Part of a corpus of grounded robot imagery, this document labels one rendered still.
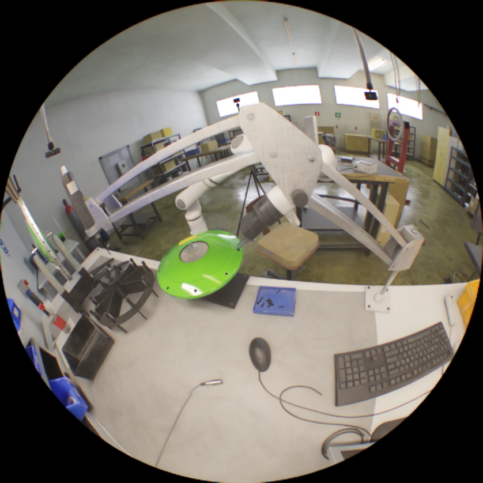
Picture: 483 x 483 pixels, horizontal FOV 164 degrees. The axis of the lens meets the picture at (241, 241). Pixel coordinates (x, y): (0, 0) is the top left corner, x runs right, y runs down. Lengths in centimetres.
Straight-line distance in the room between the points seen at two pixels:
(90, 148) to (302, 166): 546
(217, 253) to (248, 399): 43
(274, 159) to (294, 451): 60
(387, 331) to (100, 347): 99
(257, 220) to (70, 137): 538
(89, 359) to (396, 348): 101
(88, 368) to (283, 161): 86
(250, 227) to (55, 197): 487
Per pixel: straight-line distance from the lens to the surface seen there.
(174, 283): 51
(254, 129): 22
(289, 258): 111
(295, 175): 23
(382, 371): 54
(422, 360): 63
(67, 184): 51
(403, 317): 67
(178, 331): 62
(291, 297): 58
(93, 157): 550
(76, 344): 97
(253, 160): 23
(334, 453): 46
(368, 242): 35
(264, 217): 43
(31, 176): 513
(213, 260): 50
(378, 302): 63
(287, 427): 50
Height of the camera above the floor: 141
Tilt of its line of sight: 37 degrees down
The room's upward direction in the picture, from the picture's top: 15 degrees counter-clockwise
